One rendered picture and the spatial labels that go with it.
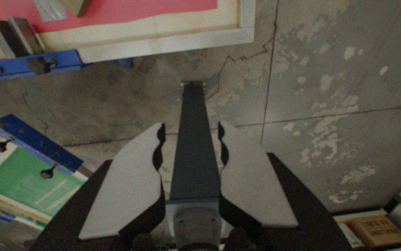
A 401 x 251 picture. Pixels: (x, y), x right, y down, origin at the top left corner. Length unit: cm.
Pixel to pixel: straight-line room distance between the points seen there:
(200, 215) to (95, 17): 61
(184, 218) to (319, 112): 190
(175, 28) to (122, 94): 126
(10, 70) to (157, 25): 43
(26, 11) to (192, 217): 71
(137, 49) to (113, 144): 165
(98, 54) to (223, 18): 36
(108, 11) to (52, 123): 180
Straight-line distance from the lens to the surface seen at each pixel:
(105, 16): 56
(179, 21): 51
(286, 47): 169
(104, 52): 54
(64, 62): 59
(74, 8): 56
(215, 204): 51
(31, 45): 62
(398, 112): 291
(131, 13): 54
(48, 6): 63
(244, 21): 50
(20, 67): 67
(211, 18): 52
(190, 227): 50
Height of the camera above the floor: 147
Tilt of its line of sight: 59 degrees down
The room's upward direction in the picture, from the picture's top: 174 degrees clockwise
